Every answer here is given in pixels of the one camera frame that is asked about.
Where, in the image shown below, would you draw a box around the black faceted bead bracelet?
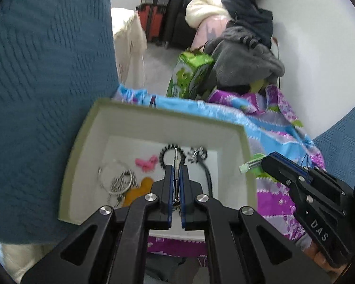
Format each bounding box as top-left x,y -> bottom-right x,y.
159,143 -> 186,167

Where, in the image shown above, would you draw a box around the grey fleece garment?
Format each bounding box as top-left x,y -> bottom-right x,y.
208,26 -> 286,94

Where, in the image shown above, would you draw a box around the cream cloth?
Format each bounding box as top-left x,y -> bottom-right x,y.
1,242 -> 61,284

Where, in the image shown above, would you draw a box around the silver bangle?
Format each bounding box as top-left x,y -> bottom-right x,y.
98,159 -> 136,196

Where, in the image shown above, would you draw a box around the zebra striped bangle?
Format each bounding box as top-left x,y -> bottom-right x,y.
109,169 -> 137,196

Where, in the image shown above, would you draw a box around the red suitcase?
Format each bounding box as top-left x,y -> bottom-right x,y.
136,3 -> 168,44

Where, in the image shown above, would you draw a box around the lime green chair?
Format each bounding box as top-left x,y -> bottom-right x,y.
248,78 -> 270,94

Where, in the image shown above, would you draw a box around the black cord pendant necklace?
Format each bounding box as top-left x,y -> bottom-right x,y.
187,146 -> 214,196

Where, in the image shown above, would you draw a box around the pale pink garment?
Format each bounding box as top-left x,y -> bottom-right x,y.
192,16 -> 235,51

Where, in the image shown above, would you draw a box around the person's right hand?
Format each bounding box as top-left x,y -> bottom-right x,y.
303,238 -> 350,275

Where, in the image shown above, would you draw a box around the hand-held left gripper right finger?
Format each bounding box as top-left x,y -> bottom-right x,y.
179,164 -> 332,284

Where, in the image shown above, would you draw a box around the floral printed blanket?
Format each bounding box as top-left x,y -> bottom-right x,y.
111,83 -> 326,258

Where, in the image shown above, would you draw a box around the green printed carton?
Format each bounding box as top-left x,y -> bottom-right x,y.
165,50 -> 215,100

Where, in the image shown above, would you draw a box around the silver metal clip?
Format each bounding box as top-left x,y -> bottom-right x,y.
172,147 -> 182,205

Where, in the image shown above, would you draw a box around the dark navy jacket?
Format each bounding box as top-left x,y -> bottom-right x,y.
221,0 -> 275,50

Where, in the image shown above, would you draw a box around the cream cardboard box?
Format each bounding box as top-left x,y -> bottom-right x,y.
58,98 -> 258,240

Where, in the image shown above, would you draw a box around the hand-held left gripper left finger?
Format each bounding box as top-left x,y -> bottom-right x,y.
21,164 -> 175,284

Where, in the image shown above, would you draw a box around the grey pants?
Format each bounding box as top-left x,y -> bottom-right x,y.
144,256 -> 209,284

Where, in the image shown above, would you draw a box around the cream fluffy garment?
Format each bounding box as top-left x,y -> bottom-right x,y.
185,0 -> 235,31

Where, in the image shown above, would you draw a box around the orange gourd pendant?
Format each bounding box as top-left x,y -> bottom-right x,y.
121,177 -> 155,208

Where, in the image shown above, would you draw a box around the pink hair clip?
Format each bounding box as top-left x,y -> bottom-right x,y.
135,157 -> 157,173

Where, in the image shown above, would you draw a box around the blue quilted sofa cover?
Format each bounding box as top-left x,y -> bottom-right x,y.
0,0 -> 355,244

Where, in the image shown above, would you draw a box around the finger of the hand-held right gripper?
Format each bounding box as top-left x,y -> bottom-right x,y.
269,151 -> 315,180
262,155 -> 313,214

